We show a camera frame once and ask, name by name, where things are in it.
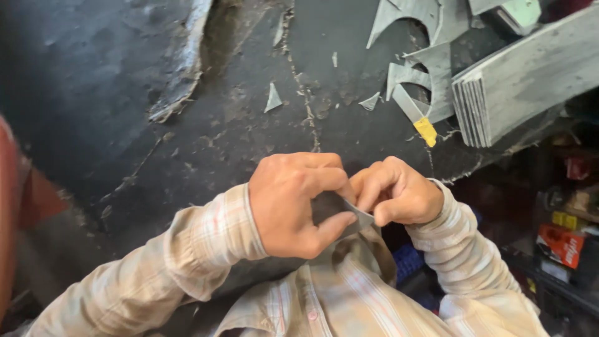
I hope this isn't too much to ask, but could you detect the metal machine part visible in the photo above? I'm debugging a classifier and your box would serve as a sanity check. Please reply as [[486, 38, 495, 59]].
[[468, 0, 544, 37]]

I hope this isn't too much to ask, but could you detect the small grey material piece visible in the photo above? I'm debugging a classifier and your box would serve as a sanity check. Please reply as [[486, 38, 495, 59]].
[[311, 189, 375, 240]]

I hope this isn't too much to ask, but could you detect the red object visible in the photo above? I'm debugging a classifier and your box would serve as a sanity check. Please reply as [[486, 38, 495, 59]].
[[0, 115, 71, 321]]

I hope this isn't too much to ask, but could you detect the cluttered shelf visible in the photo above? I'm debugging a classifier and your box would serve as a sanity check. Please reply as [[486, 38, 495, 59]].
[[503, 133, 599, 337]]

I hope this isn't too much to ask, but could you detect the person's right hand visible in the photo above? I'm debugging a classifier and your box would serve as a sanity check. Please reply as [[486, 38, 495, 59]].
[[348, 156, 445, 228]]

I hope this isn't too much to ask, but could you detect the yellow packet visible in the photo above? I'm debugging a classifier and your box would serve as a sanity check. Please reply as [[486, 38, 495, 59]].
[[552, 211, 579, 230]]

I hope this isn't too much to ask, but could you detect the yellow-handled knife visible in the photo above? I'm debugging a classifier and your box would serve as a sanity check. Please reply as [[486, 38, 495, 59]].
[[392, 84, 439, 149]]

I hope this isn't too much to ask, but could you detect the large grey cut-out scrap sheet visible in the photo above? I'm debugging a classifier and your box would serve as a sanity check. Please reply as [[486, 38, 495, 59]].
[[366, 0, 470, 50]]

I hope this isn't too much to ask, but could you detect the person's left hand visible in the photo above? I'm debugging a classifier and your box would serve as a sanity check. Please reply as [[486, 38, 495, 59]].
[[248, 152, 359, 260]]

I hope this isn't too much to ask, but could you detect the orange box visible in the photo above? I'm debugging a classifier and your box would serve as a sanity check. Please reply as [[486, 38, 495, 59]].
[[535, 223, 586, 270]]

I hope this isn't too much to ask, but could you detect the blue plastic object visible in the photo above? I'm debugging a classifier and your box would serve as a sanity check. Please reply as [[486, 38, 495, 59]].
[[392, 242, 427, 287]]

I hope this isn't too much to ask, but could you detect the small grey triangular scrap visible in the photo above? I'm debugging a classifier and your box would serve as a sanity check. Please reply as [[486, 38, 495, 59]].
[[264, 82, 283, 113], [358, 91, 381, 111]]

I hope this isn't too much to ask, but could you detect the grey scrap strip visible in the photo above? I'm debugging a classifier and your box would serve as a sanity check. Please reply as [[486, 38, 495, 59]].
[[273, 12, 286, 47]]

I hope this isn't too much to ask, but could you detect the person's plaid shirt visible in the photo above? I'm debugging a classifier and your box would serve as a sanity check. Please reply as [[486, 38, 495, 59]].
[[211, 225, 457, 337]]

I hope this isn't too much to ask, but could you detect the grey curved cut-out scrap sheet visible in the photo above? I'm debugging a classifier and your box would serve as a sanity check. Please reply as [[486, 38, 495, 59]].
[[386, 42, 455, 125]]

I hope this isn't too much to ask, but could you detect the stack of grey boards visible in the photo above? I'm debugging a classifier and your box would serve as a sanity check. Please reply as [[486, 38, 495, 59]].
[[451, 4, 599, 149]]

